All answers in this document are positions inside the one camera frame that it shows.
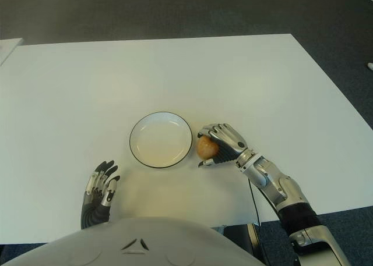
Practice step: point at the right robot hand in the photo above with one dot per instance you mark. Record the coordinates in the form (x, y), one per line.
(230, 141)

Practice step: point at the yellow red apple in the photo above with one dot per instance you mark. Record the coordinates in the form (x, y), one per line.
(206, 149)

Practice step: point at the grey robot torso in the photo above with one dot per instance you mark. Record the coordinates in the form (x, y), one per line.
(131, 244)

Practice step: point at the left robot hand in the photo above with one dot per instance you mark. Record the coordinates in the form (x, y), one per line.
(94, 210)

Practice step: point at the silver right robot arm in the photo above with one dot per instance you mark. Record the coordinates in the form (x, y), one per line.
(279, 187)

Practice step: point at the black frame under table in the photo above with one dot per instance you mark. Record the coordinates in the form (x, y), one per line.
(250, 239)

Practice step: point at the white side table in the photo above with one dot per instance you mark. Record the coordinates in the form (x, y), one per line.
(8, 49)

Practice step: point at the white plate with black rim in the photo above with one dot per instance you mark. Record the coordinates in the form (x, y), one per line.
(160, 141)

